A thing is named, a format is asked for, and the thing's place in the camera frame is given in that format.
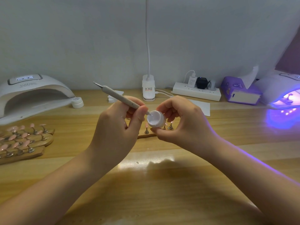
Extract white power strip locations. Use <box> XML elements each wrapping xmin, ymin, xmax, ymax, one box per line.
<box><xmin>172</xmin><ymin>82</ymin><xmax>222</xmax><ymax>102</ymax></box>

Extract white tissue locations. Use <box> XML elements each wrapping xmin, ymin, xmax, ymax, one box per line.
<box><xmin>241</xmin><ymin>65</ymin><xmax>260</xmax><ymax>89</ymax></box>

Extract wooden nail holder strip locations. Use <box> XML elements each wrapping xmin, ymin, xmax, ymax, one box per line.
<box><xmin>137</xmin><ymin>120</ymin><xmax>175</xmax><ymax>139</ymax></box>

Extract black plug adapter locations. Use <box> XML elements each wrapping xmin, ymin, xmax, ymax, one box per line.
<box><xmin>196</xmin><ymin>77</ymin><xmax>209</xmax><ymax>90</ymax></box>

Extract stack of white cotton pads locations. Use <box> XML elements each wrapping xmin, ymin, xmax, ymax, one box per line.
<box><xmin>108</xmin><ymin>90</ymin><xmax>125</xmax><ymax>103</ymax></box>

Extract small closed white jar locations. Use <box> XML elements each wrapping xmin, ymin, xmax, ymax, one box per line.
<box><xmin>71</xmin><ymin>97</ymin><xmax>84</xmax><ymax>109</ymax></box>

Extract wooden stands with pink nails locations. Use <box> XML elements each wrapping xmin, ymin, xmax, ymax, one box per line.
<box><xmin>0</xmin><ymin>123</ymin><xmax>55</xmax><ymax>165</ymax></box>

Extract person's left hand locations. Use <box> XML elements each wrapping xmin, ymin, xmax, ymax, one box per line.
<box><xmin>88</xmin><ymin>96</ymin><xmax>149</xmax><ymax>169</ymax></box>

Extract white paper sheet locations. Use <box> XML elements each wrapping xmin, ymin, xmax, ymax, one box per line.
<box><xmin>187</xmin><ymin>100</ymin><xmax>211</xmax><ymax>117</ymax></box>

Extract person's right hand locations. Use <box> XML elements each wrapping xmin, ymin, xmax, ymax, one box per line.
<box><xmin>151</xmin><ymin>95</ymin><xmax>218</xmax><ymax>160</ymax></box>

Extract white nail lamp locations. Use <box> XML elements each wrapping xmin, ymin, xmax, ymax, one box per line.
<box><xmin>0</xmin><ymin>74</ymin><xmax>76</xmax><ymax>126</ymax></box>
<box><xmin>255</xmin><ymin>70</ymin><xmax>300</xmax><ymax>110</ymax></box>

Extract purple tissue box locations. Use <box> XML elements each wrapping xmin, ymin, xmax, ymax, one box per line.
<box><xmin>221</xmin><ymin>76</ymin><xmax>262</xmax><ymax>105</ymax></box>

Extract white gel jar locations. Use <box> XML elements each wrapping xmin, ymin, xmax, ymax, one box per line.
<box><xmin>147</xmin><ymin>110</ymin><xmax>166</xmax><ymax>129</ymax></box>

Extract white charger plug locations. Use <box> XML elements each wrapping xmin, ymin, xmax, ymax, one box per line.
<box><xmin>187</xmin><ymin>75</ymin><xmax>198</xmax><ymax>88</ymax></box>

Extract brown wooden board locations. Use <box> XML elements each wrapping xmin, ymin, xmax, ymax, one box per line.
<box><xmin>277</xmin><ymin>28</ymin><xmax>300</xmax><ymax>75</ymax></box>

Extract person's right forearm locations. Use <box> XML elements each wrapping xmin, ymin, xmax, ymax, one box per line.
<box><xmin>204</xmin><ymin>138</ymin><xmax>300</xmax><ymax>225</ymax></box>

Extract grey dotting pen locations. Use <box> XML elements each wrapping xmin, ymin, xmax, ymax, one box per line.
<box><xmin>93</xmin><ymin>81</ymin><xmax>151</xmax><ymax>115</ymax></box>

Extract person's left forearm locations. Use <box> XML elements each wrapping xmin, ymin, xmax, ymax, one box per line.
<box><xmin>0</xmin><ymin>152</ymin><xmax>115</xmax><ymax>225</ymax></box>

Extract white desk lamp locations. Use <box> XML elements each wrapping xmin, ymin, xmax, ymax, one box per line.
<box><xmin>142</xmin><ymin>0</ymin><xmax>156</xmax><ymax>101</ymax></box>

